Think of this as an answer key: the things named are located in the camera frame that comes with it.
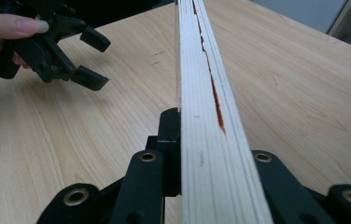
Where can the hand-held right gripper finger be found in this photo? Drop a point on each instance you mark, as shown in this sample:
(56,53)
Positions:
(172,155)

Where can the white green leaf board book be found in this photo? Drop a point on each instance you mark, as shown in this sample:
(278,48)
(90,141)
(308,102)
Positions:
(207,140)

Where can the white partition panel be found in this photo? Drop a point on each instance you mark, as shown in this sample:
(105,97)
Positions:
(304,12)

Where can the dark curtain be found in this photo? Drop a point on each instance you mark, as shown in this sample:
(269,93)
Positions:
(117,9)

